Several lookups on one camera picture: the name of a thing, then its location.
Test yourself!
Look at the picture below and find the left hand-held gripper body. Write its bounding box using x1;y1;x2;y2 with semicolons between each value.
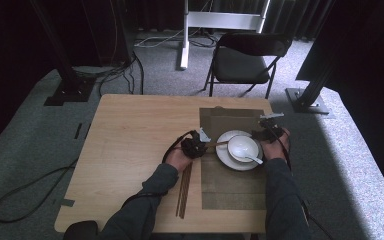
180;127;212;159

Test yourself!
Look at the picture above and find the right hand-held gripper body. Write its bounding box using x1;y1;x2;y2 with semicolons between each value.
259;112;285;144

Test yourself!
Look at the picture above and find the white plate with dark rim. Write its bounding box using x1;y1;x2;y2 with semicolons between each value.
215;129;265;172

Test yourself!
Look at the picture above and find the bundle of brown chopsticks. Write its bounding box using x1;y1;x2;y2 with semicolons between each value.
175;161;194;220

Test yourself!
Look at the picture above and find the person's right hand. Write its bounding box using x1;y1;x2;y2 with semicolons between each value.
259;128;291;162

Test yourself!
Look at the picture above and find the person's left hand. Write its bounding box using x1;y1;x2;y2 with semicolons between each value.
164;146;194;173

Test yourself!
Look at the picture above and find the brown woven placemat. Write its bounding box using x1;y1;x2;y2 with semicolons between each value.
198;106;275;211

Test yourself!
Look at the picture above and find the black metal stand with base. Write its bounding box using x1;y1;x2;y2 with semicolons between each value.
284;43;339;116
29;0;97;107

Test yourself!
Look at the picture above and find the black folding chair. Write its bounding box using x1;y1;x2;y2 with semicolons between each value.
203;31;294;100

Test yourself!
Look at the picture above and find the dark curtain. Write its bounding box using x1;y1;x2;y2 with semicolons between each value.
136;0;336;42

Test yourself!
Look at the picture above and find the dark rounded object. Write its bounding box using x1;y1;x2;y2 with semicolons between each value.
62;220;99;240

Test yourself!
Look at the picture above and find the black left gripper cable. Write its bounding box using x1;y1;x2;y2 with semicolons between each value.
121;129;195;209

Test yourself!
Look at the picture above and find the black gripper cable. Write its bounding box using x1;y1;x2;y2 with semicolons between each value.
269;123;335;240
121;129;195;209

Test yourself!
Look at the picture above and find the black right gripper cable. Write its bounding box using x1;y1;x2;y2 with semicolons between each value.
269;123;335;240

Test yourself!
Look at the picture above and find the tangle of black floor cables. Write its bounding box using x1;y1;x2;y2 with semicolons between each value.
73;49;145;97

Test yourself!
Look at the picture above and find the white floor cable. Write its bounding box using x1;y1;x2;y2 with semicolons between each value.
134;28;185;48

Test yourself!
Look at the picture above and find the white metal desk frame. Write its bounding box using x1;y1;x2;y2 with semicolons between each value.
179;0;272;70

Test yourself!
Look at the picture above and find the black floor cable loop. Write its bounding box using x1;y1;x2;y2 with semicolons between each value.
0;157;80;224

